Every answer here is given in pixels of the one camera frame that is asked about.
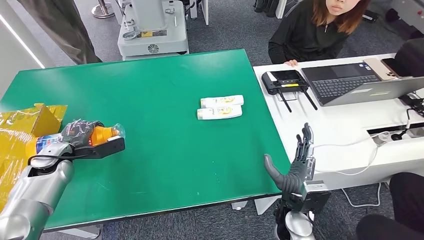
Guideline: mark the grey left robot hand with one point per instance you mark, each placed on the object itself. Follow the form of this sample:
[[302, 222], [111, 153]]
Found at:
[[79, 134]]

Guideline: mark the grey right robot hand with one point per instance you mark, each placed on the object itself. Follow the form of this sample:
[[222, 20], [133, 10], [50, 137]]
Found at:
[[294, 175]]

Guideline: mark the white robot base machine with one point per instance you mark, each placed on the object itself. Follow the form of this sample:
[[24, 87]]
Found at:
[[154, 36]]

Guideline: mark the white shampoo bottle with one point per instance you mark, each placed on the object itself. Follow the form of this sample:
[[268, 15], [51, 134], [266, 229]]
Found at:
[[222, 101], [218, 113]]

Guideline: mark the yellow taped cardboard box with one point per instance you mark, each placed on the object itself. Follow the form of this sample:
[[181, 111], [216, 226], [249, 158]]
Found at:
[[16, 132]]

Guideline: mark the black remote controller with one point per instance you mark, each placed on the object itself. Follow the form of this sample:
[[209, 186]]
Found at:
[[285, 82]]

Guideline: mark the standing person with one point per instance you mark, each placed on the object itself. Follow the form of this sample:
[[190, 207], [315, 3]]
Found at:
[[66, 30]]

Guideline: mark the grey laptop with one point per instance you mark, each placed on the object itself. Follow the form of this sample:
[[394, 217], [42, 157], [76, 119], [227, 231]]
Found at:
[[348, 84]]

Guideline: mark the black power plug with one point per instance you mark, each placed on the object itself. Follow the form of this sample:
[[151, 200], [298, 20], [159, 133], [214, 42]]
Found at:
[[396, 136]]

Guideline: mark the person's hand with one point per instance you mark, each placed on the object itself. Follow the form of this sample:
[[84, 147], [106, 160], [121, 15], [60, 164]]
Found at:
[[291, 62]]

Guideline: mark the person in black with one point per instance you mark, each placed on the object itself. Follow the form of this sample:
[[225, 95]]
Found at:
[[407, 202]]

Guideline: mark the metal stanchion base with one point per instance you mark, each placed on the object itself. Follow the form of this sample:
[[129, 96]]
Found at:
[[102, 11]]

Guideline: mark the rose gold phone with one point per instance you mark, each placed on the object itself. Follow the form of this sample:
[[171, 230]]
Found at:
[[377, 69]]

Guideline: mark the seated person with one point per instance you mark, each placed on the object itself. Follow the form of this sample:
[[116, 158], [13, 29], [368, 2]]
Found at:
[[304, 36]]

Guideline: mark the black rounded object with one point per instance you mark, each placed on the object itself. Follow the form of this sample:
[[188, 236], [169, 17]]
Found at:
[[412, 56]]

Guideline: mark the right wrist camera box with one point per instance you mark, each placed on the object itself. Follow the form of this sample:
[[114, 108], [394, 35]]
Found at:
[[313, 198]]

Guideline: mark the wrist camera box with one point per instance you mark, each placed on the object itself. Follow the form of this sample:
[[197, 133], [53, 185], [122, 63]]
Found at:
[[106, 147], [313, 198]]

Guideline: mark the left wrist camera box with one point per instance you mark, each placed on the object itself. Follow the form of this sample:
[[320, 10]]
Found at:
[[106, 147]]

